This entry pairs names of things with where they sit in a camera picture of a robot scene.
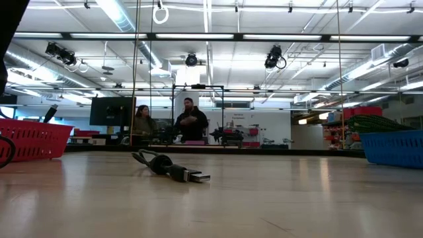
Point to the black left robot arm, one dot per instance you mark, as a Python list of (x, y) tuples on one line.
[(8, 33)]

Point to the person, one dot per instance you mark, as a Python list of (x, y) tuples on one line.
[(143, 125), (191, 127)]

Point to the cluttered robot workstation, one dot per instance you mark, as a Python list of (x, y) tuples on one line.
[(231, 135)]

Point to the black beam with light strips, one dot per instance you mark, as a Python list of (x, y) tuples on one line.
[(195, 36)]

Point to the black monitor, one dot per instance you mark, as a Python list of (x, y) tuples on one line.
[(109, 110)]

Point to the shelf with red bins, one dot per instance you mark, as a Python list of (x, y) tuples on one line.
[(363, 112)]

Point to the red plastic basket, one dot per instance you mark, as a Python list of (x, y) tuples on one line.
[(39, 142)]

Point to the blue plastic basket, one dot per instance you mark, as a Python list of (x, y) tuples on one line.
[(396, 148)]

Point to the black aluminium table frame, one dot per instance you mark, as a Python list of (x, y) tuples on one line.
[(215, 149)]

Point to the thin black metal frame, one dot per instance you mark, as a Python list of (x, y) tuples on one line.
[(211, 86)]

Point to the black hanging camera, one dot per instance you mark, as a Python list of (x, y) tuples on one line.
[(400, 63), (191, 60), (272, 57), (61, 53)]

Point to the silver ventilation duct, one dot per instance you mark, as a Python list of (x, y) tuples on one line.
[(122, 20), (396, 51)]

